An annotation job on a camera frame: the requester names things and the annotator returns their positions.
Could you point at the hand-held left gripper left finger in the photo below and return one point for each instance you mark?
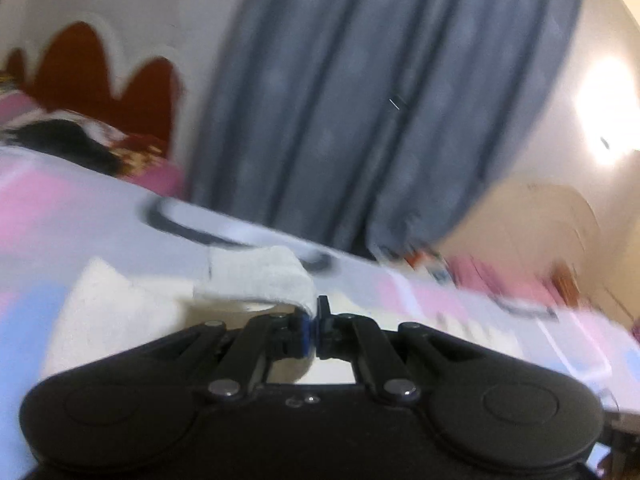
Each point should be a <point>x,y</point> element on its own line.
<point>303,336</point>

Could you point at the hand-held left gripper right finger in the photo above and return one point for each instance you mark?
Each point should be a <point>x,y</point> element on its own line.
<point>317,334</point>

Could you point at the small white fleece garment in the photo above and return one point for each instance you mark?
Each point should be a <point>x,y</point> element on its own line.
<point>150,310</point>

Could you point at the orange and white clutter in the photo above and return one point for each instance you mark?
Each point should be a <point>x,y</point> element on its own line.
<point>420,259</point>

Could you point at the pink pillows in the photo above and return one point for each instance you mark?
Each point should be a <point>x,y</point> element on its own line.
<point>492,277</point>

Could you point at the pink pillow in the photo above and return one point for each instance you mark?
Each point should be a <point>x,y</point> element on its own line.
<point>157,179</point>

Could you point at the blue-grey curtain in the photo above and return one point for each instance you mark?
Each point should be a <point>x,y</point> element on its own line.
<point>360,110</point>

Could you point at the cream arched headboard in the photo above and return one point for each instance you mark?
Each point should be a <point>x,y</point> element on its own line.
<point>535,225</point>

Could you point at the brown bag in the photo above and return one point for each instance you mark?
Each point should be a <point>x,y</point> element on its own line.
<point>566,280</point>

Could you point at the black and floral cloth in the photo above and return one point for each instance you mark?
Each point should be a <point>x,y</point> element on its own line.
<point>70,141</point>

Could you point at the red scalloped headboard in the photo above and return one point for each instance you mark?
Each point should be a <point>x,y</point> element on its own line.
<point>100,80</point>

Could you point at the glowing wall lamp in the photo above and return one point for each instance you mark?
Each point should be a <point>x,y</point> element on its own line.
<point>606,110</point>

